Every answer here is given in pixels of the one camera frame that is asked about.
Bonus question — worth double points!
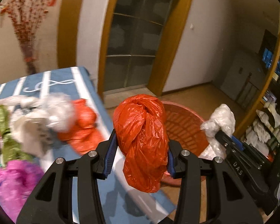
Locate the clear plastic bag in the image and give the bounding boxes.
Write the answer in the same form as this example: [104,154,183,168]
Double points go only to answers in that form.
[199,104,236,160]

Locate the small orange plastic bag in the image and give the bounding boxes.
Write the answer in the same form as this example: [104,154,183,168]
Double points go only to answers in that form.
[57,99,104,155]

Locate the knotted orange plastic bag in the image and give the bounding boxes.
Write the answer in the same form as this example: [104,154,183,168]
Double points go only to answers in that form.
[113,94,169,193]

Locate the cluttered wooden shelf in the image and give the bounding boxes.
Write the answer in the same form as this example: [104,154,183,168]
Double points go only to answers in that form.
[235,33,280,162]

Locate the magenta plastic bag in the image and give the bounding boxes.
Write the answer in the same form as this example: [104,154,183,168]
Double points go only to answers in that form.
[0,160,44,222]

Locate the orange plastic basket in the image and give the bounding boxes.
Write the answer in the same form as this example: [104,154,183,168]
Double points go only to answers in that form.
[161,101,209,187]

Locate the olive green wrapper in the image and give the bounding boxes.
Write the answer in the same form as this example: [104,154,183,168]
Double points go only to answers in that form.
[0,105,34,166]

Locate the blue white striped tablecloth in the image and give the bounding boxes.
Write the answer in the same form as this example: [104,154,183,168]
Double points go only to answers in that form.
[0,67,175,223]

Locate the white plastic bag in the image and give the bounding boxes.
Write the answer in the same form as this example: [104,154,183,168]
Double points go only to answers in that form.
[0,93,76,158]

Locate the wooden framed glass door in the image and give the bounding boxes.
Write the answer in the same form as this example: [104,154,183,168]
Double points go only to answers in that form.
[97,0,192,96]

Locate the glass vase red branches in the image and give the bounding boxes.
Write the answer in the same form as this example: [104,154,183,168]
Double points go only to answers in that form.
[0,0,57,75]

